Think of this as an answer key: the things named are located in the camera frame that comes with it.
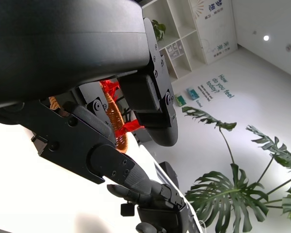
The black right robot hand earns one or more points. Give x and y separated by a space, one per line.
160 213

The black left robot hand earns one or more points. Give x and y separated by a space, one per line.
63 43

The large monstera plant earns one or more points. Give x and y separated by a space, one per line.
220 194

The white shelving unit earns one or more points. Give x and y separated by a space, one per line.
215 31

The translucent storage drawer unit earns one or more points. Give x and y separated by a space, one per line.
174 49

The small potted green plant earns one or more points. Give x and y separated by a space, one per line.
159 30

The white cube shelf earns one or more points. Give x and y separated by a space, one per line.
184 48

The round ceiling spotlight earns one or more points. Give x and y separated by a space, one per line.
266 38

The green wall picture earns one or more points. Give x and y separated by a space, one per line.
192 93
180 100

